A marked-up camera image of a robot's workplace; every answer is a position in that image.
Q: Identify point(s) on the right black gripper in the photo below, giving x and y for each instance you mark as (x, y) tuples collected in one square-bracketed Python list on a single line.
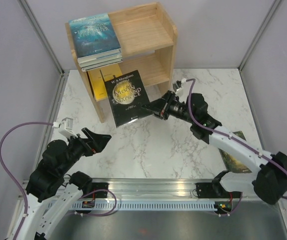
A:
[(161, 107)]

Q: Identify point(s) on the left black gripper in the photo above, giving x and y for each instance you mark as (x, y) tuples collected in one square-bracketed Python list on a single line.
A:
[(100, 141)]

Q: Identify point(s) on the black Moon and Sixpence book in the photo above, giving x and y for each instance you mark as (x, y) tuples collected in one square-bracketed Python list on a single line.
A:
[(127, 95)]

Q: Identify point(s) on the yellow book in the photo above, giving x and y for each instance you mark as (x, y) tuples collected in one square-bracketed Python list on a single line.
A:
[(99, 76)]

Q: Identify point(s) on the Robinson Crusoe purple book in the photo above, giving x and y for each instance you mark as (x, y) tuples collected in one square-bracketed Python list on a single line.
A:
[(96, 66)]

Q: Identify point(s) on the grey white book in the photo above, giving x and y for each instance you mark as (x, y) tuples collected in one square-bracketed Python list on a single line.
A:
[(97, 62)]

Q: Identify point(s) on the green gold fantasy book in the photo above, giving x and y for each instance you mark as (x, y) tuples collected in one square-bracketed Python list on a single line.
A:
[(232, 164)]

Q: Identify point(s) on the teal sea cover book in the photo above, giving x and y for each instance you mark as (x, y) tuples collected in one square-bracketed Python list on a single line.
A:
[(94, 37)]

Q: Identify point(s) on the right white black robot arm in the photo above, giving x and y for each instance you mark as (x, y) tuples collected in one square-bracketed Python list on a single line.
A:
[(268, 172)]

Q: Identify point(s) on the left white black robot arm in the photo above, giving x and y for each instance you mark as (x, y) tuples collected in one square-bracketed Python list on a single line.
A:
[(38, 219)]

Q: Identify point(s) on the wooden two-tier shelf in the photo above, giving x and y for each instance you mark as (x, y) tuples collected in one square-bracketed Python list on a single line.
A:
[(148, 39)]

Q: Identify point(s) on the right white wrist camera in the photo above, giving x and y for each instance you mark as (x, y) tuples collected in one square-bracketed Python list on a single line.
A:
[(178, 87)]

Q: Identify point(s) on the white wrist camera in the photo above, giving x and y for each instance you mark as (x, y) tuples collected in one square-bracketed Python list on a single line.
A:
[(178, 87), (65, 127)]

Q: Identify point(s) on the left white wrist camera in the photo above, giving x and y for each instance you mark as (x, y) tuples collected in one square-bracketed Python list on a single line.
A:
[(65, 127)]

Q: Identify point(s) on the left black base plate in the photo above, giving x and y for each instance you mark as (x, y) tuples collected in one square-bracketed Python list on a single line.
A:
[(96, 190)]

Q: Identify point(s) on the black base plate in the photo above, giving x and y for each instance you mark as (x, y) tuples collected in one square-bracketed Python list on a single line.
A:
[(207, 190), (96, 190)]

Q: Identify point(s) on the white slotted cable duct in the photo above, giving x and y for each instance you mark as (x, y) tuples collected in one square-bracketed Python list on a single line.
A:
[(149, 205)]

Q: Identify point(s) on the aluminium mounting rail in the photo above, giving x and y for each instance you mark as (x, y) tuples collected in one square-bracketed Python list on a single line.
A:
[(123, 188)]

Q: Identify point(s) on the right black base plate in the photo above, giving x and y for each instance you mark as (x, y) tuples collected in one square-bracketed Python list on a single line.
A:
[(207, 190)]

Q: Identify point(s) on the left aluminium frame post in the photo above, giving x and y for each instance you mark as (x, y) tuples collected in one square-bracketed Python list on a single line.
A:
[(40, 33)]

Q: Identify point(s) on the aluminium frame post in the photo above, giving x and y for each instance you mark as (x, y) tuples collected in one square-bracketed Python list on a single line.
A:
[(40, 33), (263, 26)]

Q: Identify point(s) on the right aluminium frame post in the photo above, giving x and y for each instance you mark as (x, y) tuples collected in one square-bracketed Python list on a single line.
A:
[(263, 26)]

